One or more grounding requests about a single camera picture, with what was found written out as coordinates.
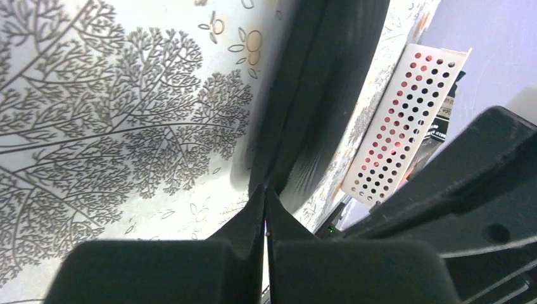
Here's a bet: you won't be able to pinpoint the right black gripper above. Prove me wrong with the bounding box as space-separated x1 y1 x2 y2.
316 106 536 303

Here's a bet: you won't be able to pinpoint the dark items in bin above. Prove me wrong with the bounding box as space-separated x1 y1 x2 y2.
404 70 466 181

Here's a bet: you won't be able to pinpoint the white storage bin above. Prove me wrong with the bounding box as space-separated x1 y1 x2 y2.
341 44 471 208

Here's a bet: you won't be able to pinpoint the black glasses case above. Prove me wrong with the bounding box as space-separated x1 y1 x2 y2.
249 1 389 213

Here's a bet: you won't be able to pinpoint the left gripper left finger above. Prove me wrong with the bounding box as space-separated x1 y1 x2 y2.
45 186 265 303

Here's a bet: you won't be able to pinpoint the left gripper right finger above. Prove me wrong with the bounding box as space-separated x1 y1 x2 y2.
265 189 460 303

